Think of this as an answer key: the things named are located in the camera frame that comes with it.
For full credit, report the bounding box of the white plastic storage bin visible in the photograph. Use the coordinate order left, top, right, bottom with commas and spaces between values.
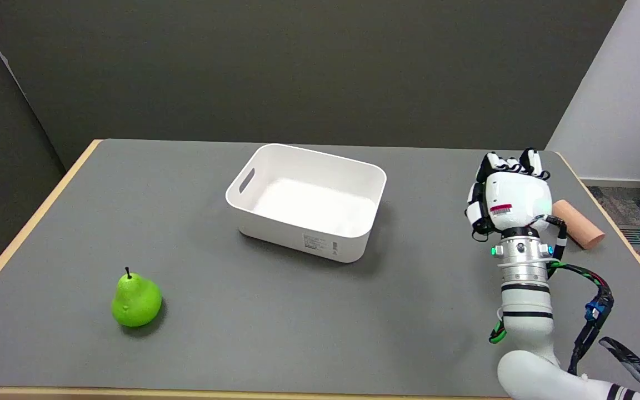
225, 143, 388, 263

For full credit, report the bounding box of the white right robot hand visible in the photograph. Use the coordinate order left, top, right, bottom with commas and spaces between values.
465, 148, 554, 242

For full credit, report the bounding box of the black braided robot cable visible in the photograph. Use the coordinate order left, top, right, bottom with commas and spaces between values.
532, 214, 640, 400

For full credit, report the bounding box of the green toy pear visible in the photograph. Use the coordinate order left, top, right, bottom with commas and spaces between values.
111, 267, 163, 328

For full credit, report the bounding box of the wooden cylinder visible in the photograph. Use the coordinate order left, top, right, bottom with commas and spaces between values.
552, 199, 606, 250

